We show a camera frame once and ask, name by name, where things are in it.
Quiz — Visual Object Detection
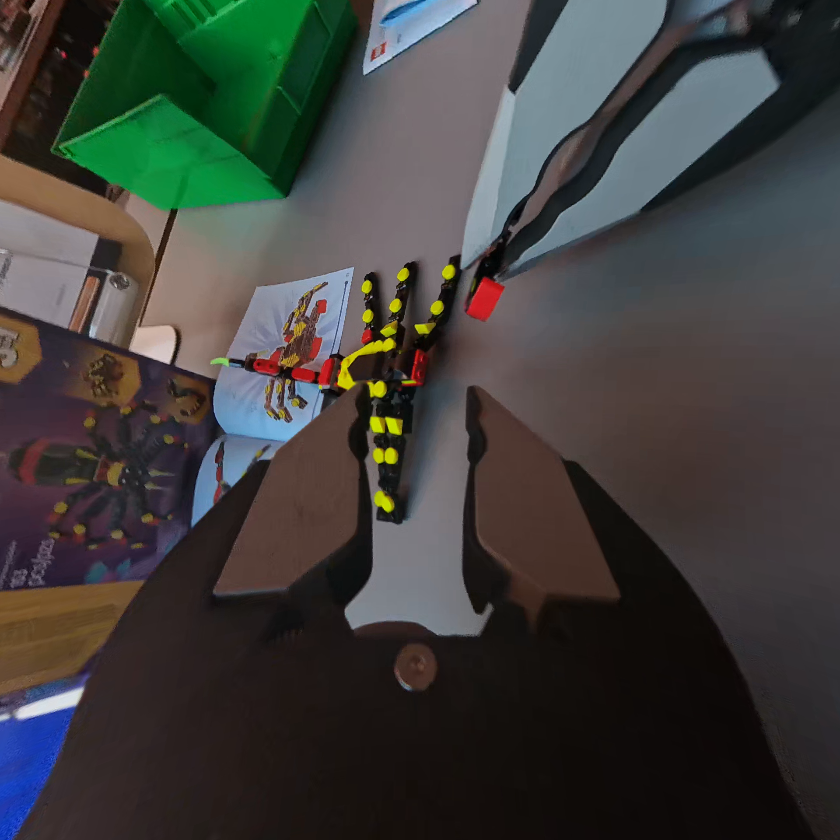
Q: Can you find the black yellow lego creature model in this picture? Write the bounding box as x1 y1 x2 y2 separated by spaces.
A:
210 259 462 526

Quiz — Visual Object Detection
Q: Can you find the green plastic storage bin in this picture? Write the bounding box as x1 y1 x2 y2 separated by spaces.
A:
51 0 360 211

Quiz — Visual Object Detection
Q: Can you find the small folded lego leaflet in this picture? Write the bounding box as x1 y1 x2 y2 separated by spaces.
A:
363 0 480 75

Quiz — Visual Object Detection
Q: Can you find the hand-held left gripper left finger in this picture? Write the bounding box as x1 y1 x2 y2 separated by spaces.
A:
213 384 375 611

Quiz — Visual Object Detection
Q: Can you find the blue box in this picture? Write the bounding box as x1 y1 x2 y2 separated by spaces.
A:
0 675 89 840

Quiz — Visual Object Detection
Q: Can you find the open lego instruction booklet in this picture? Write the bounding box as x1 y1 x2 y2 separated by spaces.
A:
190 266 355 526

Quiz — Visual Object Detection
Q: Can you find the white printed paper sheet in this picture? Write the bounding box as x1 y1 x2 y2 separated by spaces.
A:
0 199 122 322

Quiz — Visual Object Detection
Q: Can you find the purple lego set box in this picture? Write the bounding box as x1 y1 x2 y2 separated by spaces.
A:
0 307 221 693

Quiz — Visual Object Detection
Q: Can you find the small red black lego limb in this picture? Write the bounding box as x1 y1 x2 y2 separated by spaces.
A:
465 252 506 322

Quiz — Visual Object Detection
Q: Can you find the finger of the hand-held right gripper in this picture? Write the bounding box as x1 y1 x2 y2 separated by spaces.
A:
461 0 670 270
502 46 783 280

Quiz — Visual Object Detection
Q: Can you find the white cylinder with metal cap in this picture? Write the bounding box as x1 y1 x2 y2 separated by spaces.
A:
69 268 142 345

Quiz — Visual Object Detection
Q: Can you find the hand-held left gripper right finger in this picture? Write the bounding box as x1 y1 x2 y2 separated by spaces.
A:
462 386 621 614

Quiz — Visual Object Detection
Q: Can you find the wooden tray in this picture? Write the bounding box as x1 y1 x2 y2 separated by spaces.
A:
0 154 158 345

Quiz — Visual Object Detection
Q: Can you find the small white rounded object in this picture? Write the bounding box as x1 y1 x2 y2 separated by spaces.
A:
130 323 180 366

